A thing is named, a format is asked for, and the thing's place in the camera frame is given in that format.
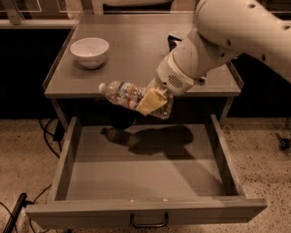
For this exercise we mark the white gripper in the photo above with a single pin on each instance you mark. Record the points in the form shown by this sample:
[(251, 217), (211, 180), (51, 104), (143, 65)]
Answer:
[(170, 76)]

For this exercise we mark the clear plastic water bottle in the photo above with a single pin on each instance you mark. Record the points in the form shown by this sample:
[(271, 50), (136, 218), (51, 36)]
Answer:
[(129, 95)]

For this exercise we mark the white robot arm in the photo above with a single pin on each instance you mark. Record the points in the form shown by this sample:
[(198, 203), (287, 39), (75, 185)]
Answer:
[(221, 30)]

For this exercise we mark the grey cabinet with counter top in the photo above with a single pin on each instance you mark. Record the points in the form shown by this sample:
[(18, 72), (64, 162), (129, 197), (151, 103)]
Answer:
[(138, 43)]

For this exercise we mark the open grey top drawer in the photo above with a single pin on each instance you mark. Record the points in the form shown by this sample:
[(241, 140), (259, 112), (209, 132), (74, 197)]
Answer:
[(104, 175)]

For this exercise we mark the blue chip bag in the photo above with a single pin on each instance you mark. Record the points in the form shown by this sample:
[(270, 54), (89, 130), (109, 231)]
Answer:
[(173, 41)]

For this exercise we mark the white ceramic bowl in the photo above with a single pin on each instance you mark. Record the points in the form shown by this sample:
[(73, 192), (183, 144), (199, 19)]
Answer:
[(91, 53)]

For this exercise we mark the black chair back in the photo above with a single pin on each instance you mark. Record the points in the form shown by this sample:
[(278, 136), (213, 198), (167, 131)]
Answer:
[(152, 7)]

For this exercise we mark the black wheeled stand base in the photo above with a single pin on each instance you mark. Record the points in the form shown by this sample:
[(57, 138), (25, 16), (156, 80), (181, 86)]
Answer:
[(287, 138)]

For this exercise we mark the black power strip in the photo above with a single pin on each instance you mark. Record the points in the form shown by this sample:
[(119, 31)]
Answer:
[(20, 204)]

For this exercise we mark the black drawer handle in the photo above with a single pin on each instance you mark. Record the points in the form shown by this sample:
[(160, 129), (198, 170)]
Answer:
[(149, 221)]

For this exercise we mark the white horizontal rail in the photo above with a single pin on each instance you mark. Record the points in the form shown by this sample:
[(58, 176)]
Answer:
[(39, 24)]

